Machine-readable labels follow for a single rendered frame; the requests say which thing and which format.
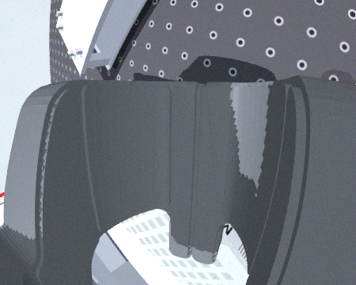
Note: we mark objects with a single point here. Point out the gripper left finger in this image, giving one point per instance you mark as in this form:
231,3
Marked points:
88,155

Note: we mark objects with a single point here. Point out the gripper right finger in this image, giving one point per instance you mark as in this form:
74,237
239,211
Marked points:
277,161

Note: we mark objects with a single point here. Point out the white well plate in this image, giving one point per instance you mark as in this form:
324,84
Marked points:
144,240

